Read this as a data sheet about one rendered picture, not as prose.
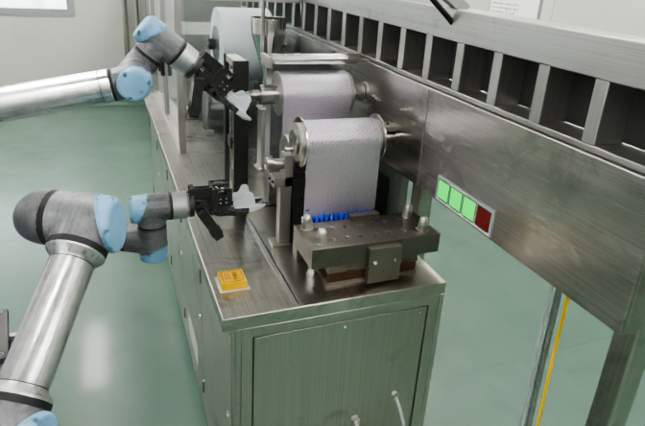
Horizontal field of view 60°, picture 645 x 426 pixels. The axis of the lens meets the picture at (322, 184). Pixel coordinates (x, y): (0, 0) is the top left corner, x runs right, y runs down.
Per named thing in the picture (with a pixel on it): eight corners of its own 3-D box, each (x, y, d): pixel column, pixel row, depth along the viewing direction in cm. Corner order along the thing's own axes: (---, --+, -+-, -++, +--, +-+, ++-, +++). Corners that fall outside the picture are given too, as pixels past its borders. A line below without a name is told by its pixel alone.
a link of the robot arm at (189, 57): (170, 68, 138) (166, 61, 145) (185, 80, 141) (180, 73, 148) (189, 44, 138) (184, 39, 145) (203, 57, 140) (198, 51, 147)
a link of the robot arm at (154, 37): (129, 35, 140) (150, 10, 139) (164, 63, 145) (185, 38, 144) (130, 41, 133) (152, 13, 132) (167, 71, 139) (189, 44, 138)
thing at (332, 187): (303, 220, 168) (306, 162, 161) (373, 212, 176) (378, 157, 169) (303, 221, 168) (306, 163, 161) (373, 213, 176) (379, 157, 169)
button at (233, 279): (217, 278, 157) (217, 271, 156) (241, 275, 160) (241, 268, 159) (222, 292, 151) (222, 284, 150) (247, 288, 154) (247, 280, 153)
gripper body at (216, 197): (234, 188, 152) (189, 192, 147) (234, 217, 155) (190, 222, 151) (228, 178, 158) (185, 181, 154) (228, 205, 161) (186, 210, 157)
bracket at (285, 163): (266, 241, 180) (268, 151, 169) (285, 238, 182) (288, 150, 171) (271, 248, 176) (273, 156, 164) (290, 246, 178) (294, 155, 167)
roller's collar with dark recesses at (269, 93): (256, 102, 185) (256, 82, 182) (274, 101, 187) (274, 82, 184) (261, 106, 179) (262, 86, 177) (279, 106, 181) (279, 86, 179)
